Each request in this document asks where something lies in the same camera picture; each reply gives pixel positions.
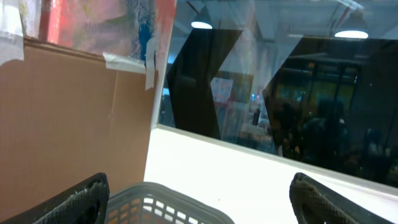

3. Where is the brown cardboard panel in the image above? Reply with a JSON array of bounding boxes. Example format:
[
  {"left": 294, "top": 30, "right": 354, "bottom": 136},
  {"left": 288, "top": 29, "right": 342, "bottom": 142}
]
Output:
[{"left": 1, "top": 39, "right": 155, "bottom": 220}]

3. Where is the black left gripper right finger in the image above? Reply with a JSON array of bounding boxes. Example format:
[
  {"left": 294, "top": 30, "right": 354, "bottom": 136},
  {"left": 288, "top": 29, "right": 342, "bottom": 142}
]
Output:
[{"left": 289, "top": 172, "right": 392, "bottom": 224}]

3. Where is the left pendant lamp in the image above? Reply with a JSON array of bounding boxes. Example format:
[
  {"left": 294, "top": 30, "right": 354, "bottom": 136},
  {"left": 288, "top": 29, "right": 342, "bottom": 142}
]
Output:
[{"left": 191, "top": 6, "right": 213, "bottom": 29}]

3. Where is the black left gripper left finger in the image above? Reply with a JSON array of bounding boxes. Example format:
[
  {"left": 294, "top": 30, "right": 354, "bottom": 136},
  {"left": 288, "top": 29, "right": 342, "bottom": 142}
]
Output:
[{"left": 1, "top": 172, "right": 109, "bottom": 224}]

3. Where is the right pendant lamp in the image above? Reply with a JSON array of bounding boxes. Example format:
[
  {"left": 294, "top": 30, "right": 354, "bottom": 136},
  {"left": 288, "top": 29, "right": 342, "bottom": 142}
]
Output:
[{"left": 335, "top": 10, "right": 369, "bottom": 39}]

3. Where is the pendant lamp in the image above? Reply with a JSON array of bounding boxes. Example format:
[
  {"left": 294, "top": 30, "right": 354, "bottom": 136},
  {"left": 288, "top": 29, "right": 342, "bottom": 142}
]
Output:
[
  {"left": 335, "top": 10, "right": 369, "bottom": 39},
  {"left": 191, "top": 6, "right": 213, "bottom": 29}
]

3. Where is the grey plastic basket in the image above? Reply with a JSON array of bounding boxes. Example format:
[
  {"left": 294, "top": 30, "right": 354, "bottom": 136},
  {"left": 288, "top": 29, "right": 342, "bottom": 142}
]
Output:
[{"left": 104, "top": 182, "right": 234, "bottom": 224}]

